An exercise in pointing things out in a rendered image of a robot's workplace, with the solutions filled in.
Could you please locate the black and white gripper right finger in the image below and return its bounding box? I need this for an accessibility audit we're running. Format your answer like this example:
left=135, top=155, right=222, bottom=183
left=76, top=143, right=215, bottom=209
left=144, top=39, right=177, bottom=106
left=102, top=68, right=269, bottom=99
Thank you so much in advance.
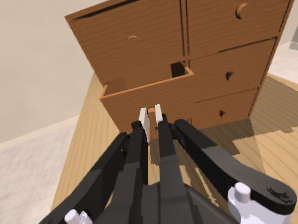
left=155, top=103, right=297, bottom=224

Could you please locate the small brown chest of drawers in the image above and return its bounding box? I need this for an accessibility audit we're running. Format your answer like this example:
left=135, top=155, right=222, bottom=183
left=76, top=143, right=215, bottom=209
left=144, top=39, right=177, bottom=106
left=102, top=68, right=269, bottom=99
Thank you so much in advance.
left=65, top=0, right=294, bottom=129

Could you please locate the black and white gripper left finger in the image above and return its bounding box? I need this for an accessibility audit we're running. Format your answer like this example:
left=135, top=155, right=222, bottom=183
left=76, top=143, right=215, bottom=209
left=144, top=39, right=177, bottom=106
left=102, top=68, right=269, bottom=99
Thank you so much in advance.
left=39, top=107, right=150, bottom=224

